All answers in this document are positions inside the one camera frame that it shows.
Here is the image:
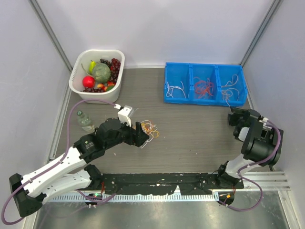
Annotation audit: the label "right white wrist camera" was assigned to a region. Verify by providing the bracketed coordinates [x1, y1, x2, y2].
[260, 117, 272, 138]

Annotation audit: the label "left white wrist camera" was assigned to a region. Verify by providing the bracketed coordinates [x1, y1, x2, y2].
[114, 104, 134, 127]

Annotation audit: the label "dark grapes front bunch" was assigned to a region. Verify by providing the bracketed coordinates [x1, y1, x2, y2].
[83, 87, 105, 93]

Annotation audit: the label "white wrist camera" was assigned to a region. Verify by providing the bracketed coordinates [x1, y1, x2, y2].
[114, 104, 134, 127]
[260, 117, 272, 138]

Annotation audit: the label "white slotted cable duct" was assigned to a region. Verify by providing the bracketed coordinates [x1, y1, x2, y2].
[49, 192, 219, 202]

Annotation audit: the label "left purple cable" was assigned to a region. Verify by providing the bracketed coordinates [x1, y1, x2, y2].
[0, 99, 119, 226]

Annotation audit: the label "white plastic basket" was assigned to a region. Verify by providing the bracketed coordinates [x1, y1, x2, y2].
[69, 49, 125, 104]

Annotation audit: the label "white wire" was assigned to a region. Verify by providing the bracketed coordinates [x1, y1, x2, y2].
[165, 81, 186, 98]

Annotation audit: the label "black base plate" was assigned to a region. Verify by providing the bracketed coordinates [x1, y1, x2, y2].
[73, 172, 245, 195]

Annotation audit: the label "red grape bunch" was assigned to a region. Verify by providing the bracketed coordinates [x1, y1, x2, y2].
[110, 58, 121, 81]

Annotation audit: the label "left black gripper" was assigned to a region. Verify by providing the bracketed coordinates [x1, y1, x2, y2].
[105, 117, 149, 150]

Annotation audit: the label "blue three-compartment bin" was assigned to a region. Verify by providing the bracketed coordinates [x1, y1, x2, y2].
[163, 62, 247, 107]

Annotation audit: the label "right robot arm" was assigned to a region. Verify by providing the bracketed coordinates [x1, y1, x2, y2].
[215, 107, 284, 188]

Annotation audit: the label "green melon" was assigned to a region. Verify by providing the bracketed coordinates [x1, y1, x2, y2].
[92, 63, 111, 83]

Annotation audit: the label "dark grape bunch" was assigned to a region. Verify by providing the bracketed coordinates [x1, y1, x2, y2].
[100, 59, 112, 68]

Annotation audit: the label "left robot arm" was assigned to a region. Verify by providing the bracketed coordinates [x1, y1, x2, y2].
[9, 118, 149, 218]

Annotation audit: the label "yellow-green pear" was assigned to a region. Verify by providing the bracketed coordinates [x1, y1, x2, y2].
[89, 60, 97, 74]

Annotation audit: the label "red apple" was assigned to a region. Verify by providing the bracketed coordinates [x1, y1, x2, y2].
[82, 75, 96, 88]

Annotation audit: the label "orange yellow wires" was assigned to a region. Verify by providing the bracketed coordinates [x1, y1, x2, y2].
[140, 120, 161, 150]

